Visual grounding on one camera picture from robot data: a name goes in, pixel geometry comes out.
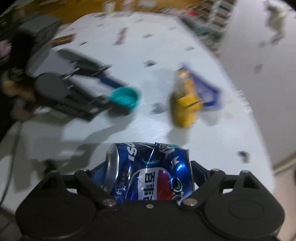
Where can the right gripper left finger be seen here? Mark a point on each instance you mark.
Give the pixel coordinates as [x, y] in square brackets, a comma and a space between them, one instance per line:
[94, 192]

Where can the blue cardboard box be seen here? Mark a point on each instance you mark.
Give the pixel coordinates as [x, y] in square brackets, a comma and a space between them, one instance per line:
[209, 93]

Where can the crushed blue Pepsi can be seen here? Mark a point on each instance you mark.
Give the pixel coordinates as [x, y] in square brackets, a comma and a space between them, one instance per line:
[145, 171]

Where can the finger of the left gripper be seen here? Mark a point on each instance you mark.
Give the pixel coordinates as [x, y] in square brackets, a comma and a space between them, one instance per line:
[84, 66]
[88, 108]

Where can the teal plastic lid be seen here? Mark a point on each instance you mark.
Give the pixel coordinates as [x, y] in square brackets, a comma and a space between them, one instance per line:
[125, 96]

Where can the yellow snack box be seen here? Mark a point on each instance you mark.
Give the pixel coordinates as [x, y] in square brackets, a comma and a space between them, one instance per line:
[185, 101]

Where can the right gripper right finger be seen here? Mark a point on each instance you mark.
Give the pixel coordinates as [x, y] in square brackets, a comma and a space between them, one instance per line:
[207, 181]

